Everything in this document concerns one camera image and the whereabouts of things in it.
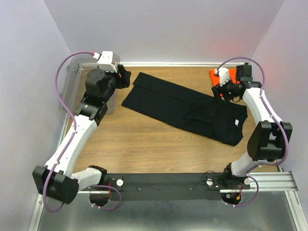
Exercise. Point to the black t-shirt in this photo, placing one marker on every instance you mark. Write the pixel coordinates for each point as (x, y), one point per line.
(187, 109)

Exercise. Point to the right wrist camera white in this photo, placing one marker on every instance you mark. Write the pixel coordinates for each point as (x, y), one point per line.
(223, 74)

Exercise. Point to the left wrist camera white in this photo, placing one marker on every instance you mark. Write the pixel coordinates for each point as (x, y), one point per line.
(107, 61)

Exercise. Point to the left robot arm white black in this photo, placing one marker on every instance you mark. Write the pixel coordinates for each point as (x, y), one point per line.
(56, 179)

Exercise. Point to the clear plastic bin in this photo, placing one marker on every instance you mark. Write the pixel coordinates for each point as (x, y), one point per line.
(75, 84)

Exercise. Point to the folded orange t-shirt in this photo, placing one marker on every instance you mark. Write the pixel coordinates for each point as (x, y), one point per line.
(215, 79)

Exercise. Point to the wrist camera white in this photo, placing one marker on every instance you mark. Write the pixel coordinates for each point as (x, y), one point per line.
(107, 61)
(223, 74)

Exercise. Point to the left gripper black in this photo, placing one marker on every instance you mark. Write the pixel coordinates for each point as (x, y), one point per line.
(124, 81)

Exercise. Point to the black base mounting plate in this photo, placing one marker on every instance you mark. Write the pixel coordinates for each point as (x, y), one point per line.
(173, 186)

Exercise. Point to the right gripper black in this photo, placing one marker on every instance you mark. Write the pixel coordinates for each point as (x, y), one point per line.
(216, 93)

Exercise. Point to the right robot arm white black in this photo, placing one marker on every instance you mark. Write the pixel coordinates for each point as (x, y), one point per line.
(269, 142)

